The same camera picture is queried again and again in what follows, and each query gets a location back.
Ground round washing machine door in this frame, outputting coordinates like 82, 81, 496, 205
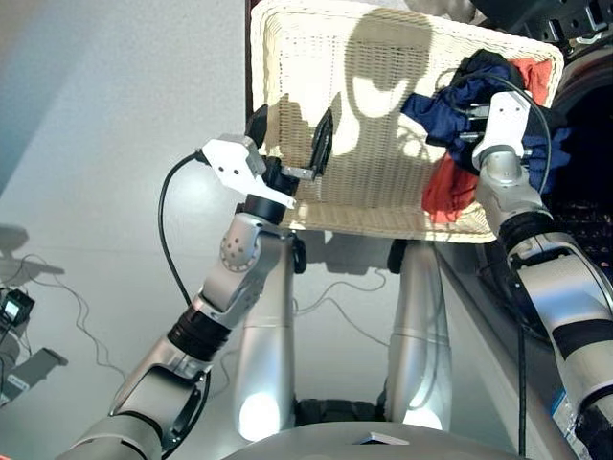
404, 0, 488, 24

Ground silver robot leg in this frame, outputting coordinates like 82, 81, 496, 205
385, 238, 454, 431
234, 234, 307, 443

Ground pale woven laundry basket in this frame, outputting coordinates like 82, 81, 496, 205
249, 0, 565, 244

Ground grey washing machine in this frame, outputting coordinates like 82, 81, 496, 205
430, 0, 613, 460

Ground small black box device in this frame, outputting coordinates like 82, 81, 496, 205
0, 288, 37, 333

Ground navy blue garment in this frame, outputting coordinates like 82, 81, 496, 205
400, 50, 574, 196

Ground orange-red garment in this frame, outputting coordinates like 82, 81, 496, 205
420, 57, 552, 224

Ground grey metal bracket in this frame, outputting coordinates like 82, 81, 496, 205
0, 347, 70, 409

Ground silver robot torso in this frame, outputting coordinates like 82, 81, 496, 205
222, 397, 533, 460

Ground thin floor wires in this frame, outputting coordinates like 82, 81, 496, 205
18, 253, 126, 380

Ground thin grey floor cable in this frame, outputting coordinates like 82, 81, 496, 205
291, 277, 390, 349

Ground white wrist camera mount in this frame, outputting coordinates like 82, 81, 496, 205
200, 135, 297, 210
471, 90, 531, 167

